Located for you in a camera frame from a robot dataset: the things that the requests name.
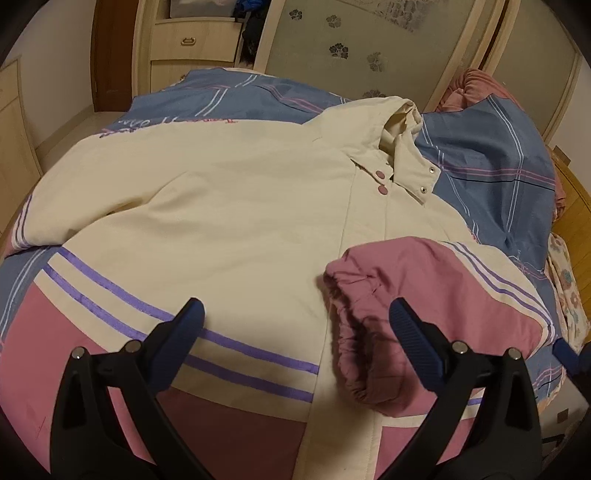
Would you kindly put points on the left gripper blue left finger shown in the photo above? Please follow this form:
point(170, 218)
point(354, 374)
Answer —
point(170, 342)

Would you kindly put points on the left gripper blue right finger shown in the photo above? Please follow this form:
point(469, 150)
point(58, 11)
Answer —
point(423, 343)

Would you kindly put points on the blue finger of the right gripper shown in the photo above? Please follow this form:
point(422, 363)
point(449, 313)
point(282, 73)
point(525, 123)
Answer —
point(574, 362)

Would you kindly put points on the pink and cream hooded jacket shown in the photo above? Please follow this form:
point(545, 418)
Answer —
point(368, 401)

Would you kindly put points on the blue clothes pile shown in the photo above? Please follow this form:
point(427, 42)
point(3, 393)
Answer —
point(242, 7)

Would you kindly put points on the floral pillow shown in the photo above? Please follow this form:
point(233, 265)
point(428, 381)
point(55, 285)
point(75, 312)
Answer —
point(574, 324)

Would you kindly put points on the wooden headboard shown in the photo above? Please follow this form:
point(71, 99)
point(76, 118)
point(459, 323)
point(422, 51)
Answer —
point(573, 224)

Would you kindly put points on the blue plaid bed cover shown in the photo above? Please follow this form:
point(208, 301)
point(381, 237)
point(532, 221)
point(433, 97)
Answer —
point(239, 190)

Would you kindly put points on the light wood sideboard cabinet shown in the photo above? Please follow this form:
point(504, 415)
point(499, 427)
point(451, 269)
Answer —
point(19, 166)

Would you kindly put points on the pink folded quilt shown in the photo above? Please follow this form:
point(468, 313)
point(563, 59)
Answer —
point(473, 86)

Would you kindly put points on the lower wardrobe drawer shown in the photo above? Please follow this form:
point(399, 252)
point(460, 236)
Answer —
point(164, 73)

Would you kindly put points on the wardrobe drawer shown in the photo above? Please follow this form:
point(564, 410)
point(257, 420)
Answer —
point(164, 73)
point(215, 41)

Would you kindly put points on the upper wardrobe drawer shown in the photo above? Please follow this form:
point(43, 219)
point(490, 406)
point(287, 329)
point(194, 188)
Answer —
point(215, 41)

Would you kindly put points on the brown wooden door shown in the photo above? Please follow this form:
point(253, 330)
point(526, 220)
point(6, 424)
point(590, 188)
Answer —
point(111, 54)

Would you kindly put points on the clear plastic storage box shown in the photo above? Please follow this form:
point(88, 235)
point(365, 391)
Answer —
point(201, 8)

